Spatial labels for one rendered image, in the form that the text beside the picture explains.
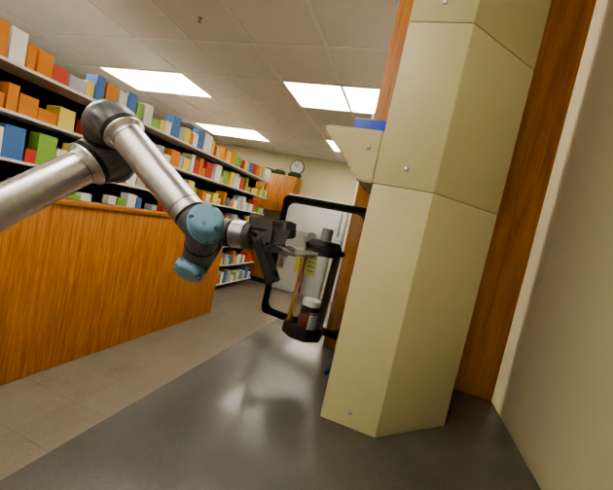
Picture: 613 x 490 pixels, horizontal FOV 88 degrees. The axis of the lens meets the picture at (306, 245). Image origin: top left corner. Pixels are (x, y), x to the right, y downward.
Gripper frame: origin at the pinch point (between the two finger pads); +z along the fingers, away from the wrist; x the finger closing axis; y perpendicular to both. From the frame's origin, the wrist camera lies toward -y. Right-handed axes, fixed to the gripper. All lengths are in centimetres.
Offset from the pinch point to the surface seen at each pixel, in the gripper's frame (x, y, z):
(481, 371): 23, -26, 44
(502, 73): -7, 41, 31
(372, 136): -14.2, 25.0, 9.9
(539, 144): 23, 37, 49
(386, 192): -14.2, 14.8, 14.2
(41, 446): 34, -115, -130
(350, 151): -14.2, 22.0, 6.2
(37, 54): 75, 96, -231
